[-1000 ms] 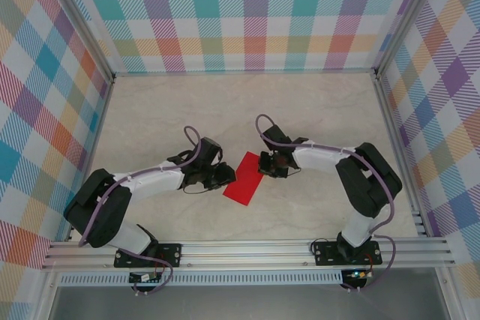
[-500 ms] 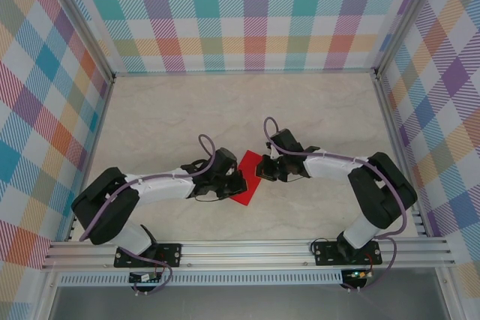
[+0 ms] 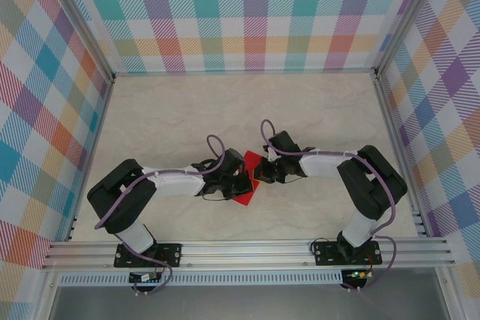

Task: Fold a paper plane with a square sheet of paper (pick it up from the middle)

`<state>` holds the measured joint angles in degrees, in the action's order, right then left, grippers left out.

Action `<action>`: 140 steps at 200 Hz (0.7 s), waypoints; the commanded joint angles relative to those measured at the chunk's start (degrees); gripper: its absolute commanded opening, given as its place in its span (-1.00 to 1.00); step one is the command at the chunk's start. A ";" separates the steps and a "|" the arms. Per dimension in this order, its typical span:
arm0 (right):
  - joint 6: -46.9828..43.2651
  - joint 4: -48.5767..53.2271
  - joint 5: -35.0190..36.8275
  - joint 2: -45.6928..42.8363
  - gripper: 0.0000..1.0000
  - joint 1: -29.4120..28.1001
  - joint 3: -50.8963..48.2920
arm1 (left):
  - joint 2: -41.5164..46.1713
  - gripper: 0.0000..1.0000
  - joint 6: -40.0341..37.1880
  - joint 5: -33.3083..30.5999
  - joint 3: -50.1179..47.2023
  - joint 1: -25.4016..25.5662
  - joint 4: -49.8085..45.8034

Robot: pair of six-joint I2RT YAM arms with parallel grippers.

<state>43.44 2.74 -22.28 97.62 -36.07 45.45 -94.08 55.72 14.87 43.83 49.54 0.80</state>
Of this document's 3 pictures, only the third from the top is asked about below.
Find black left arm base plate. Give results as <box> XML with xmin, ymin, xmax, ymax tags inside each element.
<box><xmin>114</xmin><ymin>243</ymin><xmax>183</xmax><ymax>269</ymax></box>

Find black cable loop at base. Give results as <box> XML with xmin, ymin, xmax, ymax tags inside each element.
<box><xmin>310</xmin><ymin>236</ymin><xmax>341</xmax><ymax>253</ymax></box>

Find aluminium frame leg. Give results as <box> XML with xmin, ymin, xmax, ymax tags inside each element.
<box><xmin>33</xmin><ymin>271</ymin><xmax>59</xmax><ymax>320</ymax></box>
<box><xmin>434</xmin><ymin>267</ymin><xmax>462</xmax><ymax>320</ymax></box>

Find aluminium frame post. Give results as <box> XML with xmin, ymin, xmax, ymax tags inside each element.
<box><xmin>373</xmin><ymin>0</ymin><xmax>447</xmax><ymax>79</ymax></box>
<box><xmin>37</xmin><ymin>0</ymin><xmax>116</xmax><ymax>83</ymax></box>

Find wide aluminium mounting rail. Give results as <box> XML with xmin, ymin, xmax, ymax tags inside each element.
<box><xmin>40</xmin><ymin>237</ymin><xmax>457</xmax><ymax>271</ymax></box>

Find aluminium frame floor rail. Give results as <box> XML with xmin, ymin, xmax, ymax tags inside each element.
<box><xmin>65</xmin><ymin>76</ymin><xmax>116</xmax><ymax>242</ymax></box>
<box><xmin>373</xmin><ymin>74</ymin><xmax>429</xmax><ymax>238</ymax></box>
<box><xmin>111</xmin><ymin>67</ymin><xmax>378</xmax><ymax>78</ymax></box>

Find thin black right gripper cable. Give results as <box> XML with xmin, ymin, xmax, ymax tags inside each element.
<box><xmin>281</xmin><ymin>169</ymin><xmax>308</xmax><ymax>185</ymax></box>

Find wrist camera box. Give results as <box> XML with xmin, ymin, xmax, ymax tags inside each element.
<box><xmin>220</xmin><ymin>148</ymin><xmax>245</xmax><ymax>178</ymax></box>
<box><xmin>267</xmin><ymin>130</ymin><xmax>301</xmax><ymax>158</ymax></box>

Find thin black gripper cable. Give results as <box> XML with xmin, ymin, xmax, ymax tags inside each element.
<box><xmin>281</xmin><ymin>169</ymin><xmax>308</xmax><ymax>185</ymax></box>
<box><xmin>197</xmin><ymin>189</ymin><xmax>231</xmax><ymax>203</ymax></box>

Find small black circuit board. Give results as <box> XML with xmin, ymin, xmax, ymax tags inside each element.
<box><xmin>128</xmin><ymin>272</ymin><xmax>163</xmax><ymax>284</ymax></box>

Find grey metal panel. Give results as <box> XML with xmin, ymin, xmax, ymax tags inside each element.
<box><xmin>48</xmin><ymin>284</ymin><xmax>451</xmax><ymax>320</ymax></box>

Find thin black left gripper cable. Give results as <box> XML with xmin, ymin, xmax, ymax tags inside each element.
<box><xmin>197</xmin><ymin>189</ymin><xmax>231</xmax><ymax>203</ymax></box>

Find slotted grey cable duct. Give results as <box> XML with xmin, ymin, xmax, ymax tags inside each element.
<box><xmin>55</xmin><ymin>269</ymin><xmax>345</xmax><ymax>287</ymax></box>

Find red square paper sheet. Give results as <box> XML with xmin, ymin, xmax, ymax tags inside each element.
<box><xmin>232</xmin><ymin>150</ymin><xmax>264</xmax><ymax>208</ymax></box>

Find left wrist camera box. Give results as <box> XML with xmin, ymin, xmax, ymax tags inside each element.
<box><xmin>220</xmin><ymin>148</ymin><xmax>245</xmax><ymax>178</ymax></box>

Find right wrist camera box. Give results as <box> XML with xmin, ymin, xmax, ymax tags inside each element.
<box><xmin>267</xmin><ymin>130</ymin><xmax>301</xmax><ymax>158</ymax></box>

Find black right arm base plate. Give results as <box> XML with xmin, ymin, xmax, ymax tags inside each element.
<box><xmin>313</xmin><ymin>240</ymin><xmax>383</xmax><ymax>267</ymax></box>

